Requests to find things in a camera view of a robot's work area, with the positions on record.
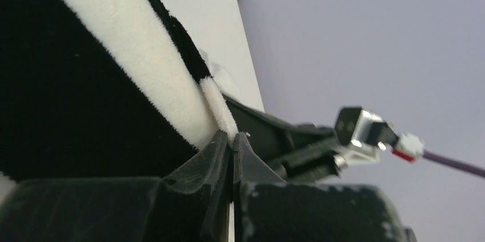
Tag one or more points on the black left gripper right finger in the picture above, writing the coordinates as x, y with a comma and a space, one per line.
267, 208

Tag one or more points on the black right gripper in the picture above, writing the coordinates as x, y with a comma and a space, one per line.
296, 153

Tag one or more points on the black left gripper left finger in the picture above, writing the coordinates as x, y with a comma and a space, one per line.
190, 204

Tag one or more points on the black white striped pillowcase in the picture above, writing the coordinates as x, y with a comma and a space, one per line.
100, 88

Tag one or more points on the white pillow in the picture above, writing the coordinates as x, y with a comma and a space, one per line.
222, 77

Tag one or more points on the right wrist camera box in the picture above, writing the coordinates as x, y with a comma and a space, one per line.
362, 135

